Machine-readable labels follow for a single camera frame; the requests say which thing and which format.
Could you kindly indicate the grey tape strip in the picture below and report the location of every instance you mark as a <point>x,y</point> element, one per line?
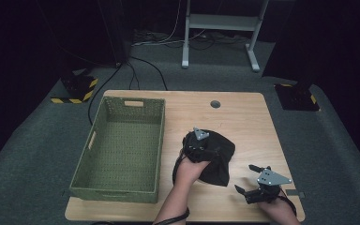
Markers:
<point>295,193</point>

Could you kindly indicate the grey metal stand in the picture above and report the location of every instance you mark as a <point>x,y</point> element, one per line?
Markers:
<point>222,22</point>

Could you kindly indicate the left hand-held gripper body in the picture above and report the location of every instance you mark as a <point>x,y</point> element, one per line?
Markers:
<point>195,146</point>

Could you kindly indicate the hazard-striped black stand base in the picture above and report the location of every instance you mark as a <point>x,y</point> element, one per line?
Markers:
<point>79,87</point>
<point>296,98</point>

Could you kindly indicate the green woven basket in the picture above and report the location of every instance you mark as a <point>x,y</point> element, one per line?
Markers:
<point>122,150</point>

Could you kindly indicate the person's right hand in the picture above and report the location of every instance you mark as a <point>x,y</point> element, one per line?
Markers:
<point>275,206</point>

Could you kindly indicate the black upright pole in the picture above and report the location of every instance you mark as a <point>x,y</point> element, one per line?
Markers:
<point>114,31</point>

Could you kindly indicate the person's left hand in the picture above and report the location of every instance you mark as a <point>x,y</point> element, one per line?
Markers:
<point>189,172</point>

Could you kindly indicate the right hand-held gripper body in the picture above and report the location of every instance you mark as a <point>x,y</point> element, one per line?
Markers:
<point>272,178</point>

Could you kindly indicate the black cloth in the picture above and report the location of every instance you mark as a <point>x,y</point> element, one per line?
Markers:
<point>222,165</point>

